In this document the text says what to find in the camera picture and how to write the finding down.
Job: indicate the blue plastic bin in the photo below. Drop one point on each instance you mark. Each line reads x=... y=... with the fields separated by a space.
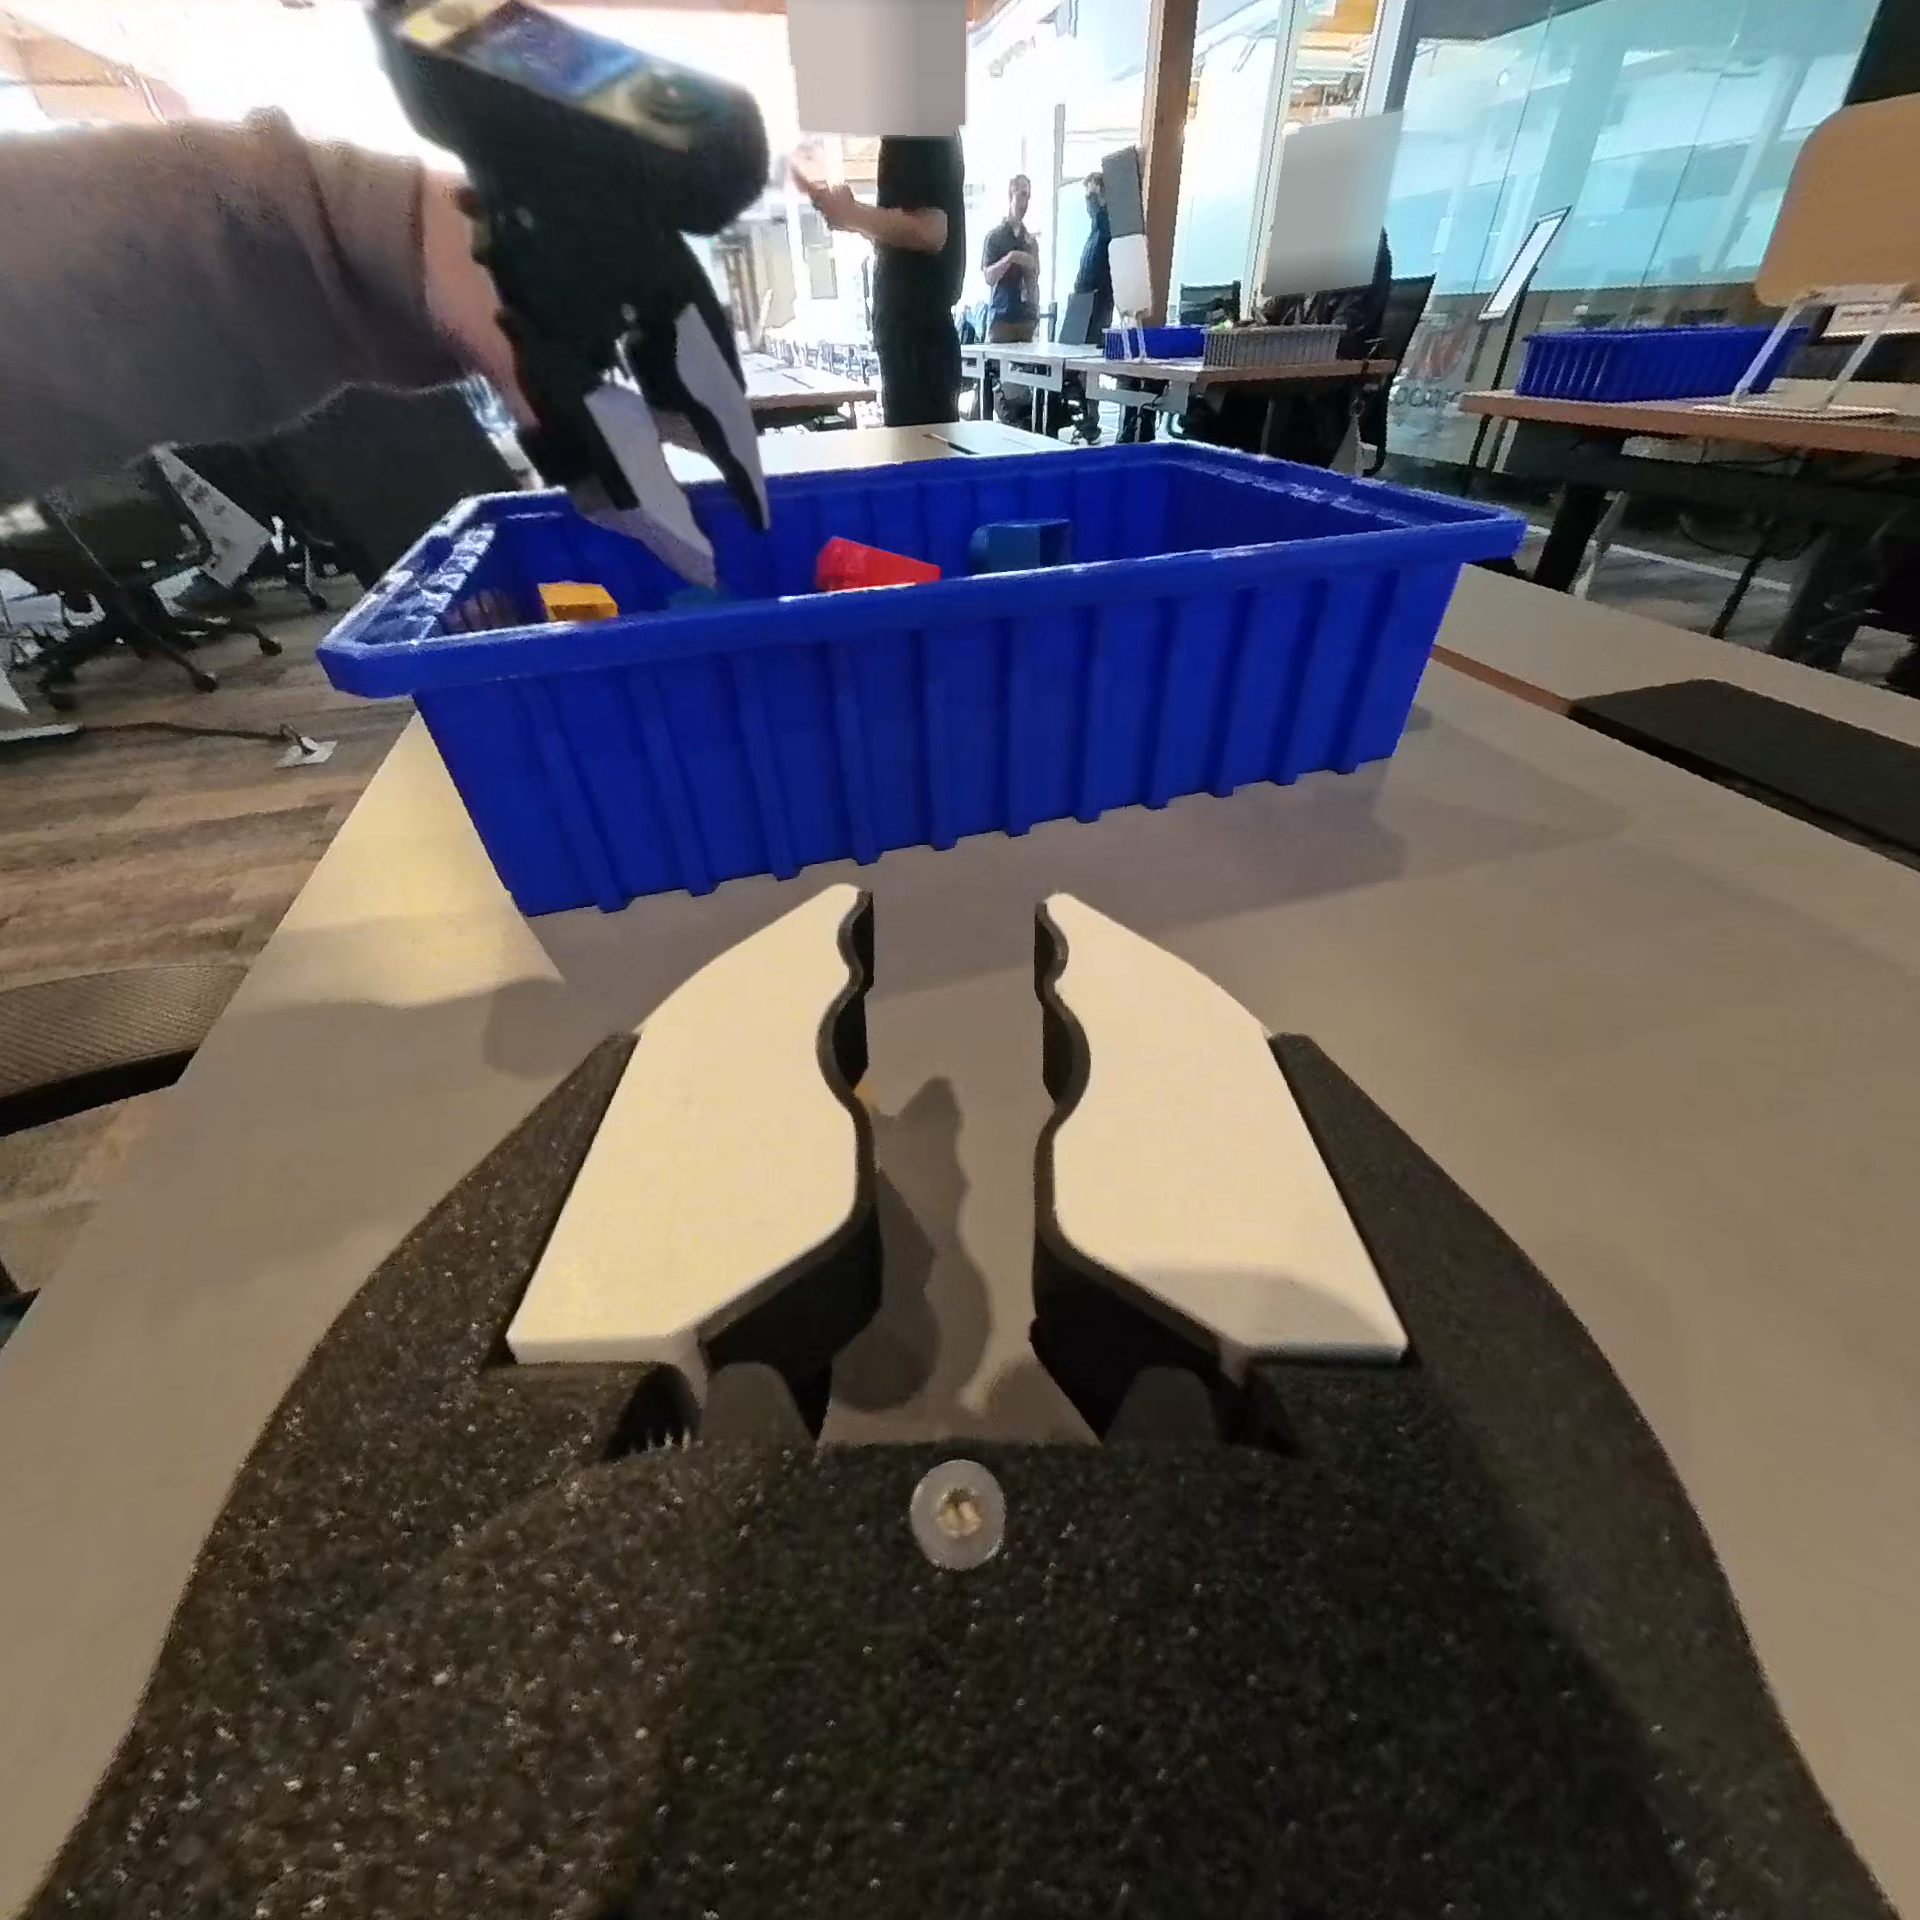
x=1155 y=343
x=1651 y=364
x=901 y=751

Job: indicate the wooden post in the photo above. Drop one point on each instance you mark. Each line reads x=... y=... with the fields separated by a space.
x=1171 y=151

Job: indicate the wooden display board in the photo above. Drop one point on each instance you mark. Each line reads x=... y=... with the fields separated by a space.
x=1844 y=211

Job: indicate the black office chair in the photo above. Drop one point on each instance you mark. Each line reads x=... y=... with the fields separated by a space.
x=104 y=554
x=390 y=464
x=91 y=1034

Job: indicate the wooden table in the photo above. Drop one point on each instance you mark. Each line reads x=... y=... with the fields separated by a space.
x=1651 y=416

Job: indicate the yellow mega block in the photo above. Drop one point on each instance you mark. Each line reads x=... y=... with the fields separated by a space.
x=578 y=603

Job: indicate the person's left forearm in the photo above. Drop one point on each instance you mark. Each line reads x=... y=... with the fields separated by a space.
x=180 y=285

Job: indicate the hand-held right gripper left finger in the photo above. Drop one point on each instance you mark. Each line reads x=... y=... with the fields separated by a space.
x=691 y=1185

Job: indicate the small sign stand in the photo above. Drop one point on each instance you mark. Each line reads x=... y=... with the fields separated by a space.
x=1526 y=262

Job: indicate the blue mega block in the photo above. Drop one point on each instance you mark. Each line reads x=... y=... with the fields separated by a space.
x=1020 y=549

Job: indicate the red mega block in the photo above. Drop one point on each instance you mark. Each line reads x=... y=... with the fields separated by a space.
x=879 y=567

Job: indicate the person's left hand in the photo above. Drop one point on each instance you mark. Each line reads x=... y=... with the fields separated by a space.
x=473 y=285

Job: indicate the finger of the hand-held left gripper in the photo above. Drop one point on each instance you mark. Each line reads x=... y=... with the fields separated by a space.
x=644 y=480
x=705 y=383

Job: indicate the grey basket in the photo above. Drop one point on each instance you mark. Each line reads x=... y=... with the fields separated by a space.
x=1275 y=344

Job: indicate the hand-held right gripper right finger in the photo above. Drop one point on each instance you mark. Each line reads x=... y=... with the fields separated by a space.
x=1214 y=1185

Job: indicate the black panel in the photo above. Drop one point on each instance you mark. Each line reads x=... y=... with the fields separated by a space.
x=1887 y=45

